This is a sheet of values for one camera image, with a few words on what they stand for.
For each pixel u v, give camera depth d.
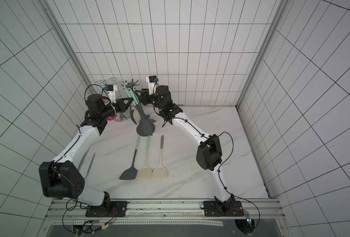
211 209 0.72
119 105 0.68
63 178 0.39
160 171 0.86
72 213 0.72
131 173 0.84
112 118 0.72
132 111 0.95
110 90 0.68
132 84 0.76
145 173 0.83
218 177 0.58
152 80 0.67
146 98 0.70
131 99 0.77
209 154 0.53
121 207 0.73
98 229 0.67
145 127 0.88
